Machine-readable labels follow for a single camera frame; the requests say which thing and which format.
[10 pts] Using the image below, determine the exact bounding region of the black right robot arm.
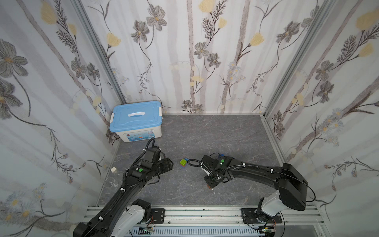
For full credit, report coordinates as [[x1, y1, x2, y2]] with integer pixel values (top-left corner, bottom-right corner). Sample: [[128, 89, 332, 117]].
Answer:
[[187, 155, 316, 224]]

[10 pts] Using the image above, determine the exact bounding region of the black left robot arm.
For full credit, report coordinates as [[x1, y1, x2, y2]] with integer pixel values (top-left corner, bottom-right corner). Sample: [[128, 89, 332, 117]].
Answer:
[[73, 138, 173, 237]]

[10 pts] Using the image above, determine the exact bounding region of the blue lid storage box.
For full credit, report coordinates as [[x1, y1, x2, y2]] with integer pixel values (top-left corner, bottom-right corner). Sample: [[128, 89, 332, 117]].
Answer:
[[110, 101, 162, 143]]

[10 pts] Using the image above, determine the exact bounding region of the clear glass flask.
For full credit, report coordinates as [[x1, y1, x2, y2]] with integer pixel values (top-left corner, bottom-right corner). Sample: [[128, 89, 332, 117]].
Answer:
[[104, 167, 123, 191]]

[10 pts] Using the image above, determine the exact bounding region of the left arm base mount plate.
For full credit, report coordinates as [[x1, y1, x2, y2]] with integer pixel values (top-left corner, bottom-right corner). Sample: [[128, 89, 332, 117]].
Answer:
[[140, 208, 165, 225]]

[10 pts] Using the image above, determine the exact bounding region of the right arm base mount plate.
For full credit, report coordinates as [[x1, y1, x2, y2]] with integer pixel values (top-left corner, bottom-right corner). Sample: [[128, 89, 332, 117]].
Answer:
[[240, 208, 283, 225]]

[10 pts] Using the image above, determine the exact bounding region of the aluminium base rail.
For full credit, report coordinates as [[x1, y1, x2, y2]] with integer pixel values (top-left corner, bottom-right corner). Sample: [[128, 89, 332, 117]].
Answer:
[[79, 205, 323, 237]]

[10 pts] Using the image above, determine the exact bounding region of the aluminium frame corner post left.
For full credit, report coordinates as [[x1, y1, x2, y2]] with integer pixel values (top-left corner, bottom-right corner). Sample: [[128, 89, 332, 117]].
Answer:
[[71, 0, 127, 104]]

